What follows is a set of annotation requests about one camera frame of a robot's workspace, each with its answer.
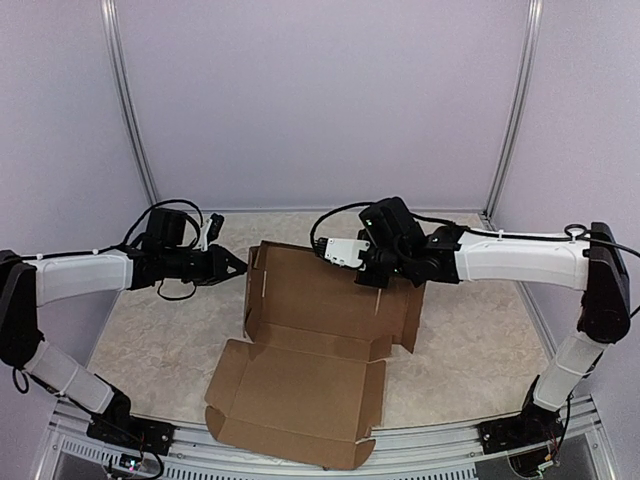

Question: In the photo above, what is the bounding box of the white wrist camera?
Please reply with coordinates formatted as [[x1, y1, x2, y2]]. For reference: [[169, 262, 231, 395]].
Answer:
[[312, 237, 371, 270], [199, 213, 224, 251]]

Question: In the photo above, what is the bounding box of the brown cardboard box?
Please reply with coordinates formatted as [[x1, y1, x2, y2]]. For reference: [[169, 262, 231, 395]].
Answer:
[[204, 241, 424, 439]]

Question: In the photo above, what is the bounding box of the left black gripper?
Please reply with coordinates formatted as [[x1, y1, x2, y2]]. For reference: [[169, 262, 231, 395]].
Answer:
[[163, 244, 249, 286]]

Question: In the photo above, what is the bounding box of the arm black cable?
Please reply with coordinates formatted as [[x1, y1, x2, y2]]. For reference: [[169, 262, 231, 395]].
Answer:
[[14, 198, 206, 301], [308, 200, 640, 321]]

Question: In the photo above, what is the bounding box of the aluminium corner post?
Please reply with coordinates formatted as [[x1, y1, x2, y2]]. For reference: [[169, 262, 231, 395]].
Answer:
[[100, 0, 160, 204], [482, 0, 544, 222]]

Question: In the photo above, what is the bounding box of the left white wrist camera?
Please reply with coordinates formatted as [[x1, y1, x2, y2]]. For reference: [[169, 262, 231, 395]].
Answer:
[[199, 213, 224, 251]]

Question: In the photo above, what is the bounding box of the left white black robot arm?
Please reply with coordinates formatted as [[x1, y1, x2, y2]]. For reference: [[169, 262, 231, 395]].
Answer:
[[1, 200, 247, 445]]

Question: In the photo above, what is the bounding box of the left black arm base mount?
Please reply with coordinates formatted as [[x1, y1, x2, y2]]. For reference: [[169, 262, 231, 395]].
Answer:
[[86, 416, 176, 456]]

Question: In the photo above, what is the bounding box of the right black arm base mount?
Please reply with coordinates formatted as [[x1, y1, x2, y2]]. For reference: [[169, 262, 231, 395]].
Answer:
[[477, 415, 564, 455]]

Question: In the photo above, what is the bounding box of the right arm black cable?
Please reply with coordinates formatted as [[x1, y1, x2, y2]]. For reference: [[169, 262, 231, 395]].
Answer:
[[308, 200, 640, 321]]

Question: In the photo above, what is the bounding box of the left aluminium corner post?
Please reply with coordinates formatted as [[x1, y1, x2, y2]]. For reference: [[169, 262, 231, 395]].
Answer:
[[100, 0, 160, 204]]

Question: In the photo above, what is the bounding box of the aluminium front frame rail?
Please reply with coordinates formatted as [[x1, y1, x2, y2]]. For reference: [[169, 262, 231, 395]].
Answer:
[[33, 397, 618, 479]]

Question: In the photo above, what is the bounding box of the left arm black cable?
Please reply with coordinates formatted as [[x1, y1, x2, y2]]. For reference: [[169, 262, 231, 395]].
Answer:
[[14, 198, 206, 301]]

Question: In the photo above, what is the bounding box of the right aluminium side rail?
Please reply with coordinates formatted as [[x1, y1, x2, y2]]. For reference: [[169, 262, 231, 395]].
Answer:
[[477, 212, 564, 376]]

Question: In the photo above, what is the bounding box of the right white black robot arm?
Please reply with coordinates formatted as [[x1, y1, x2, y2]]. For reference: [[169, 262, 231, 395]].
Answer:
[[359, 197, 632, 444]]

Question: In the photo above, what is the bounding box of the right aluminium corner post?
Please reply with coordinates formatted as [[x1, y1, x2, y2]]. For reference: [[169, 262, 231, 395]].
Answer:
[[482, 0, 544, 222]]

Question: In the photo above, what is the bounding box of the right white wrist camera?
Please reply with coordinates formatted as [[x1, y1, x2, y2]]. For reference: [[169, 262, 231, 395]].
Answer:
[[312, 237, 371, 270]]

